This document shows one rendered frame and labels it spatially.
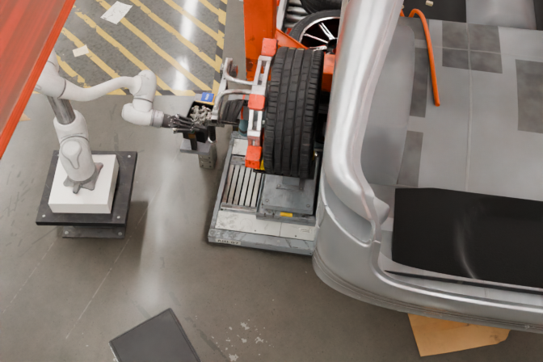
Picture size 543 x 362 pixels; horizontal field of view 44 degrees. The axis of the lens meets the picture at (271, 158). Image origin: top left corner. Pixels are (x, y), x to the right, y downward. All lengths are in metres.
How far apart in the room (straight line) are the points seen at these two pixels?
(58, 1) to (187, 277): 3.19
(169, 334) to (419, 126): 1.59
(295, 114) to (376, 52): 0.75
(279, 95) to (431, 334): 1.59
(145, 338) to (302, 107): 1.37
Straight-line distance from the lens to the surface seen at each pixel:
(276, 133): 3.19
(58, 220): 3.94
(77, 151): 3.70
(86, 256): 4.13
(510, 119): 3.43
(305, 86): 3.19
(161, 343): 3.45
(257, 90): 3.23
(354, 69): 2.53
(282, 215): 3.92
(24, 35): 0.84
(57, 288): 4.08
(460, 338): 3.92
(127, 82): 3.56
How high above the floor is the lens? 3.54
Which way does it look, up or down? 54 degrees down
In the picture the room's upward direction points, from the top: straight up
